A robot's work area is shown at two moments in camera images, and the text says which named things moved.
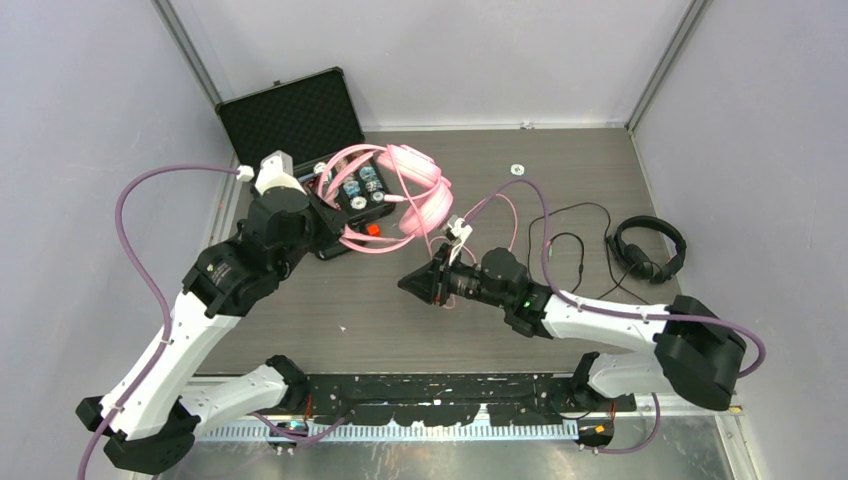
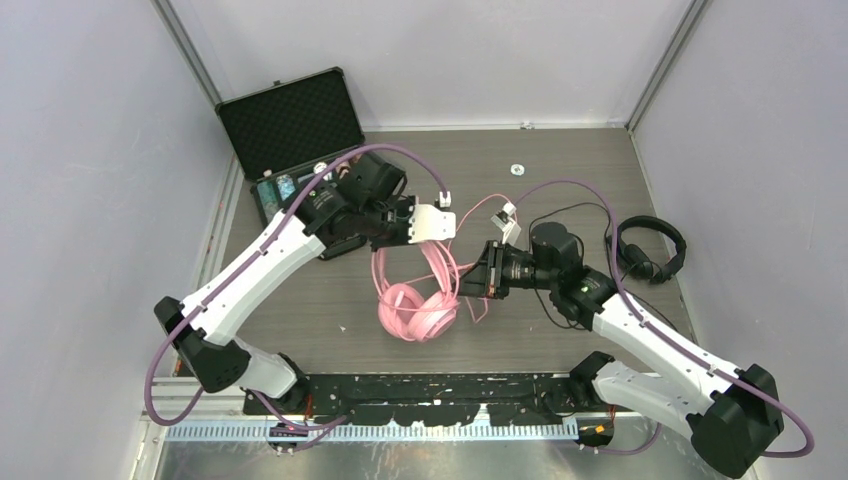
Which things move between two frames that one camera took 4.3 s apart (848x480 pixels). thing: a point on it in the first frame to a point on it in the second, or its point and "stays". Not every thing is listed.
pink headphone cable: x=413 y=198 to x=464 y=267
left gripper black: x=332 y=223 to x=405 y=205
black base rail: x=437 y=399 stays
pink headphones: x=423 y=221 to x=404 y=312
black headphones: x=635 y=260 stays
